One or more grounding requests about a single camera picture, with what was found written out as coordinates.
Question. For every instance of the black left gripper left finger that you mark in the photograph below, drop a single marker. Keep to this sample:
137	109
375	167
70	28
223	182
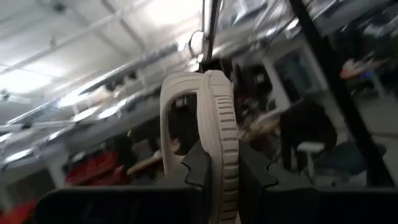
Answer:
196	171

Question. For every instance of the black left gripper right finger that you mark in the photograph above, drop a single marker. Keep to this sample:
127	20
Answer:
255	174

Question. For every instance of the light grey rubber slide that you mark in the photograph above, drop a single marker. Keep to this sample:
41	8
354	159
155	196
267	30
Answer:
217	124

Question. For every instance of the white stool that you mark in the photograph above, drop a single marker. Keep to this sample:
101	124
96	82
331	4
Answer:
311	147

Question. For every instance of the red storage bin rack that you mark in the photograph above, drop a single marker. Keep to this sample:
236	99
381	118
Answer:
93	169

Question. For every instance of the black metal frame post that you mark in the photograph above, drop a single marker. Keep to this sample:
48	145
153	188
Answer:
335	93
211	31

